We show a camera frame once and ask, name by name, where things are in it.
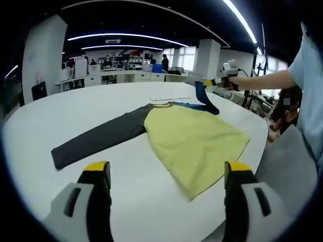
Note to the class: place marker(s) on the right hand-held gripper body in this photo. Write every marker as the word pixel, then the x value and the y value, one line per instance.
pixel 230 68

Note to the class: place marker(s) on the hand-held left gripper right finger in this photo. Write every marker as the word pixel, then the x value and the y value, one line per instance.
pixel 249 206

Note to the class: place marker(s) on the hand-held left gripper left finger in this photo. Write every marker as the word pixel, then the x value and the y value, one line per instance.
pixel 75 209

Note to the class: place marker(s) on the white template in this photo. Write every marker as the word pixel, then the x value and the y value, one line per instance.
pixel 171 97

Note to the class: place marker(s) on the yellow garment with dark sleeves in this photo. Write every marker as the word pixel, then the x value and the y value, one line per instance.
pixel 196 141

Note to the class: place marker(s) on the white square pillar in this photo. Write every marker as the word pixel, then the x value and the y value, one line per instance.
pixel 43 55
pixel 208 55

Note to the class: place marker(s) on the window row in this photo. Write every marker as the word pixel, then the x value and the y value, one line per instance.
pixel 185 59

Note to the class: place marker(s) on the black stand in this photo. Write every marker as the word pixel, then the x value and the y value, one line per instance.
pixel 264 45

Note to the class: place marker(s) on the long ceiling light strip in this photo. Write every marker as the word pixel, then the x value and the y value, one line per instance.
pixel 242 21

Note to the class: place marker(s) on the person's grey trousers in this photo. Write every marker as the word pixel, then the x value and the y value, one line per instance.
pixel 285 171

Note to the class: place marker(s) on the blue bin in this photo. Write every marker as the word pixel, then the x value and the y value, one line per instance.
pixel 157 68

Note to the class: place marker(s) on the long white counter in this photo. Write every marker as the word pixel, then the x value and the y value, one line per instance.
pixel 131 76

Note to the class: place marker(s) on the person in light blue shirt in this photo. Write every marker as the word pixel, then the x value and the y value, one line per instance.
pixel 310 100

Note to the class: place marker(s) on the storage shelves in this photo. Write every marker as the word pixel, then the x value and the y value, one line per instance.
pixel 131 60

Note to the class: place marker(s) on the ceiling air vent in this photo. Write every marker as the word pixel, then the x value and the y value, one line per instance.
pixel 113 41

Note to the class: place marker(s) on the black cabinet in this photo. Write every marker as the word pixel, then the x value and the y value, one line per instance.
pixel 39 90

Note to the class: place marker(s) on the white board on stand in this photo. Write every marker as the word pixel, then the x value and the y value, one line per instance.
pixel 81 68

